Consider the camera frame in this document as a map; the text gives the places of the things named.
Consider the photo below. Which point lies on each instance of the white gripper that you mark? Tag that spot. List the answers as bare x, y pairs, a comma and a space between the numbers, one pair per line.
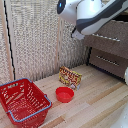
77, 34

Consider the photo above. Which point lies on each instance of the brown drawer cabinet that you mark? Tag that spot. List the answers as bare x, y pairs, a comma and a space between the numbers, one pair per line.
110, 50

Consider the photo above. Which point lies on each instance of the yellow red snack box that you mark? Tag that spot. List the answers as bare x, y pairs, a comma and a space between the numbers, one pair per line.
70, 77

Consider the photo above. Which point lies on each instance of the red plastic bowl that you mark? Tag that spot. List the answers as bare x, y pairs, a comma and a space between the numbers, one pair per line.
64, 94

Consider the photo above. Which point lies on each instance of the red plastic shopping basket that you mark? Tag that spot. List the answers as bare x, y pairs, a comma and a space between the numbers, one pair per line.
23, 103

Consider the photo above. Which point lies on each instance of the black vertical frame strip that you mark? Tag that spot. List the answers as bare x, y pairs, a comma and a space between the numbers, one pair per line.
9, 43

